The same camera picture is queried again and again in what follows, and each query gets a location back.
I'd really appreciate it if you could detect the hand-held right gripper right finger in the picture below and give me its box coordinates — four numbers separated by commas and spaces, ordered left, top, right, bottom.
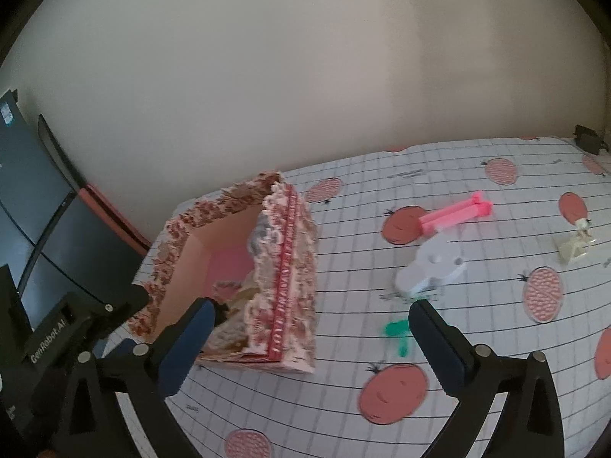
408, 298, 567, 458

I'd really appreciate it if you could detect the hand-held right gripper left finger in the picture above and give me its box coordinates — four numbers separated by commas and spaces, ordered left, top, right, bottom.
50, 297, 219, 458

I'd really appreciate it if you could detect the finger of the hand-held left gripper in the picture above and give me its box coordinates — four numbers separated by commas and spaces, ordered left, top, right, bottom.
91, 286, 150, 342

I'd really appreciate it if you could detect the white plastic dispenser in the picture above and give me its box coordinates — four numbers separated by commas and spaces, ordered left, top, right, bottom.
395, 240, 466, 299

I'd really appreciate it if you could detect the floral cardboard box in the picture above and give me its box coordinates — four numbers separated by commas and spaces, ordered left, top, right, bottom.
130, 170, 320, 375

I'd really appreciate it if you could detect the pink sealing clip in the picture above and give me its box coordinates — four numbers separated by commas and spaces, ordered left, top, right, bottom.
417, 191, 493, 232

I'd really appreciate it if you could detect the desktop with fruit-print cloth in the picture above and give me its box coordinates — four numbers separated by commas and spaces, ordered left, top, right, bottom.
102, 136, 611, 458

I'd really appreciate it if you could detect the pink board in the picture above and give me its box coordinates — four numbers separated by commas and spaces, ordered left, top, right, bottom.
76, 186, 154, 256

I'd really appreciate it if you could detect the dark grey refrigerator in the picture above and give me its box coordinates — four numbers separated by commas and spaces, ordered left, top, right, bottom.
0, 87, 144, 335

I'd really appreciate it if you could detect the thin black panel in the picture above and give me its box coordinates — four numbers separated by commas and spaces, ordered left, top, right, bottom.
37, 114, 89, 192

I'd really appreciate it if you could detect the black power adapter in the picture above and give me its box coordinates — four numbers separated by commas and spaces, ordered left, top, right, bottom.
573, 124, 609, 156

